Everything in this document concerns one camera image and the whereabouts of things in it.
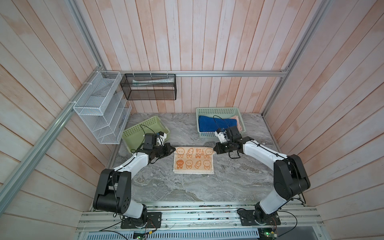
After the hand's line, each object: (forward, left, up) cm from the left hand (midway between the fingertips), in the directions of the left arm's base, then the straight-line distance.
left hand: (175, 151), depth 88 cm
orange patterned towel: (-1, -11, -10) cm, 15 cm away
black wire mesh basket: (+45, +17, +14) cm, 50 cm away
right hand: (+4, -24, -2) cm, 24 cm away
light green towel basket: (+16, +32, -8) cm, 36 cm away
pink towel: (+26, -44, -4) cm, 52 cm away
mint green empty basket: (+40, -32, -7) cm, 51 cm away
